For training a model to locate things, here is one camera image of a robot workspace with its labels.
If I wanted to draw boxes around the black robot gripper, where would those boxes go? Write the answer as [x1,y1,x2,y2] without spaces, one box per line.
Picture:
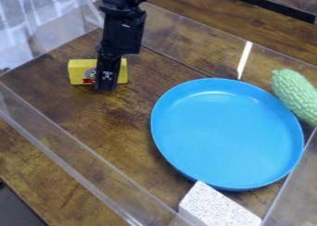
[95,0,147,91]

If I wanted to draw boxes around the yellow butter block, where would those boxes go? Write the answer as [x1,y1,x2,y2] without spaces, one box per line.
[69,58,129,85]

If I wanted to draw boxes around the blue round tray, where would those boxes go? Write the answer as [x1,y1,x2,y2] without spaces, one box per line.
[151,78,305,191]

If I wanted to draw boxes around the white speckled foam block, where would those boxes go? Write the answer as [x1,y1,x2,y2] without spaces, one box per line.
[178,182,261,226]

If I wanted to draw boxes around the green bitter gourd toy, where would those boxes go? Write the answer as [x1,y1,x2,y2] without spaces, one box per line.
[272,69,317,127]

